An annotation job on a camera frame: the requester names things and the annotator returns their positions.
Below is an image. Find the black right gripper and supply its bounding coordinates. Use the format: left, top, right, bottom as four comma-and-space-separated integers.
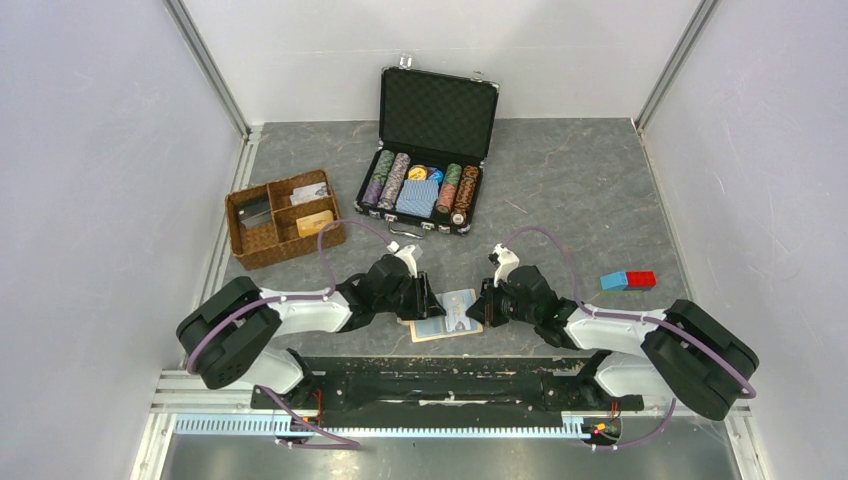
465, 275, 538, 328

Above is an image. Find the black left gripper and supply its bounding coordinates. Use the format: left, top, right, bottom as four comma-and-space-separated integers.
375, 271, 446, 321

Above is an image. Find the gold card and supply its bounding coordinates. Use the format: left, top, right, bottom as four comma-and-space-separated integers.
295, 209, 335, 238

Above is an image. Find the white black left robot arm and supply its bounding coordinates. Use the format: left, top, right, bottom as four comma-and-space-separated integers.
175, 254, 445, 408

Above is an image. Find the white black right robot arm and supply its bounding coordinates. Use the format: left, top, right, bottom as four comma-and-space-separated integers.
466, 266, 759, 420

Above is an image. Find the blue playing card deck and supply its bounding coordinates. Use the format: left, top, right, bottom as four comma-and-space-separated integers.
394, 179, 439, 218

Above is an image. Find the dark card in basket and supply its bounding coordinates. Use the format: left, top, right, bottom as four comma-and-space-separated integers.
236, 196, 272, 229

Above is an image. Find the blue toy brick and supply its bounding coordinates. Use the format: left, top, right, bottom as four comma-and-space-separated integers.
599, 271, 629, 291

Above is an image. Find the red toy brick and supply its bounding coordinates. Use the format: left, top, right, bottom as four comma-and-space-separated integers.
625, 270, 657, 290

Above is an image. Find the yellow dealer button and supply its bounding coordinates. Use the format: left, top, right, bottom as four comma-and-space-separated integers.
407, 165, 429, 180

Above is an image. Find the blue dealer button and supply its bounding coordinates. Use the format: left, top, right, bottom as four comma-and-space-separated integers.
427, 169, 444, 184

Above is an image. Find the purple grey chip stack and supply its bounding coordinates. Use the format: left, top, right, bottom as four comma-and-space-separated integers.
377, 153, 411, 210

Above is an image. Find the purple green chip stack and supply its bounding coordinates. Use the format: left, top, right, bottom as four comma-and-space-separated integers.
362, 150, 396, 206

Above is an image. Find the red green chip stack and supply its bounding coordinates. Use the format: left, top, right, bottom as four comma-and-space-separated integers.
435, 163, 462, 214

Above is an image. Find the brown orange chip stack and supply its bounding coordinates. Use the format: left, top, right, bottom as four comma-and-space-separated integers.
451, 165, 480, 226

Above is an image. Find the brown woven divided basket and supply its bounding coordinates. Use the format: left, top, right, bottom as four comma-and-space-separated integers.
225, 169, 340, 271

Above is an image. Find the black poker chip case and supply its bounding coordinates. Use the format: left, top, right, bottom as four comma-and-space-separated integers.
354, 56, 500, 236

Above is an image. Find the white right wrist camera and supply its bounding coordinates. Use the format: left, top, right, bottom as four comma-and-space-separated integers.
489, 244, 520, 287

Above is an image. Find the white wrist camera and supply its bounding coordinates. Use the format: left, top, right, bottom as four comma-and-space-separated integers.
387, 241, 423, 278
489, 244, 520, 287

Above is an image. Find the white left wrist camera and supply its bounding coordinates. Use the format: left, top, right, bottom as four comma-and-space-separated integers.
387, 241, 423, 278

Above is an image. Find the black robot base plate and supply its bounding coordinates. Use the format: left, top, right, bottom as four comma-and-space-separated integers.
281, 357, 644, 428

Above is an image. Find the white slotted cable duct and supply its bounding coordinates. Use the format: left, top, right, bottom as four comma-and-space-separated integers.
173, 412, 590, 440

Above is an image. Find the left aluminium frame post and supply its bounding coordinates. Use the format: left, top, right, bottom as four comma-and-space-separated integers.
163, 0, 251, 139

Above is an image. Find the aluminium frame post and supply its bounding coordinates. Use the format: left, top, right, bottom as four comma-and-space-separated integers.
634, 0, 720, 136
163, 0, 251, 139

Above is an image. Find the right aluminium frame post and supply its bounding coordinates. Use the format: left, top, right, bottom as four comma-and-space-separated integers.
634, 0, 720, 136

